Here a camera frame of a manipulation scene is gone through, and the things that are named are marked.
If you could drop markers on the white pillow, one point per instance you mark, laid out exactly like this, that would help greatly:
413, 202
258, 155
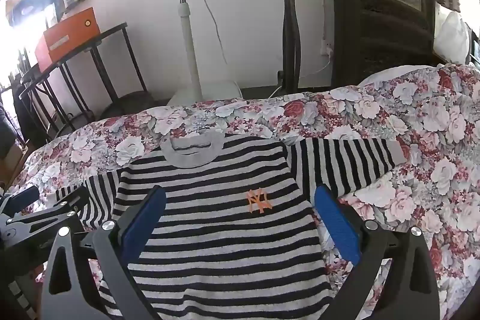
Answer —
452, 39

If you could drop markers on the black and grey striped sweater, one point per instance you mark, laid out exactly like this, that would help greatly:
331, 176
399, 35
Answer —
225, 230

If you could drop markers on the white standing fan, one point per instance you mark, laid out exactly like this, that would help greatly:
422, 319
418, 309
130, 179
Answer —
187, 27

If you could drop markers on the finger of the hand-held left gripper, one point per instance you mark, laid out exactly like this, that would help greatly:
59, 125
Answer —
22, 200
41, 222

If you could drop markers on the orange box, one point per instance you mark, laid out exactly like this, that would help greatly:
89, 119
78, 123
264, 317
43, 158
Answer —
71, 37

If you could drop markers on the black metal side table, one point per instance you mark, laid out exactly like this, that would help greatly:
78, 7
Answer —
129, 98

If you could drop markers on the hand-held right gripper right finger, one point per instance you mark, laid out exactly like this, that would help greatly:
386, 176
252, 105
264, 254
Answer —
337, 222

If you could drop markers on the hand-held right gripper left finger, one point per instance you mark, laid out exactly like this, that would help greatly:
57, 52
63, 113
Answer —
144, 226

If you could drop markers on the white wall outlet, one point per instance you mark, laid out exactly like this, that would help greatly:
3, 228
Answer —
327, 48

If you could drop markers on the floral blanket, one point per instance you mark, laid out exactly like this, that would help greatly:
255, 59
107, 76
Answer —
431, 140

